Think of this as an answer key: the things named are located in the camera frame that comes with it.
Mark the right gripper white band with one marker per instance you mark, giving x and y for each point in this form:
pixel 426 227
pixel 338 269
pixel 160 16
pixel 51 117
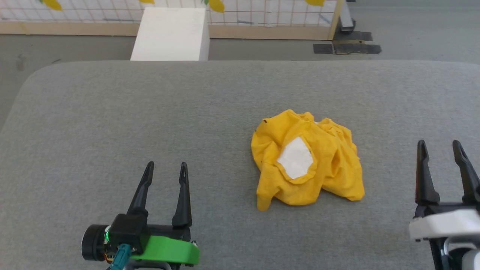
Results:
pixel 446 225

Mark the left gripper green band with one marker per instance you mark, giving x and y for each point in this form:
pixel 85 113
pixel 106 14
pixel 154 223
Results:
pixel 168 249

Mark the yellow garment with white patch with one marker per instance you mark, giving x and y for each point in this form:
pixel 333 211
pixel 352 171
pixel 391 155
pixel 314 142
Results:
pixel 330 165

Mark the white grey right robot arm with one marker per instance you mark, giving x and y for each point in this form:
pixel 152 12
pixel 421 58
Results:
pixel 470 262

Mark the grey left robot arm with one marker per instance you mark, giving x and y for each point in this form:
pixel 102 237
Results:
pixel 150 267

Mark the grey fabric sofa seat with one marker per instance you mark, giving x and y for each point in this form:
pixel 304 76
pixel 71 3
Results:
pixel 112 131

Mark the white rectangular block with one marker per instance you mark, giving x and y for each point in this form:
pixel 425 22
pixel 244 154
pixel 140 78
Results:
pixel 168 37

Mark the long black floor tape patch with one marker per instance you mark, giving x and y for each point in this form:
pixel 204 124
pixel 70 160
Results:
pixel 348 49

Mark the small black floor tape patch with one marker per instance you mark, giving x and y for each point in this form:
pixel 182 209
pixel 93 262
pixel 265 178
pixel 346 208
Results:
pixel 354 36

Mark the grey metal stand foot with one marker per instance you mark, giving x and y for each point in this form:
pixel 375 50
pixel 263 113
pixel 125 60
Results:
pixel 347 18

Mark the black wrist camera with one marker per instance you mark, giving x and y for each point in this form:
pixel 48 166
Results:
pixel 125 230

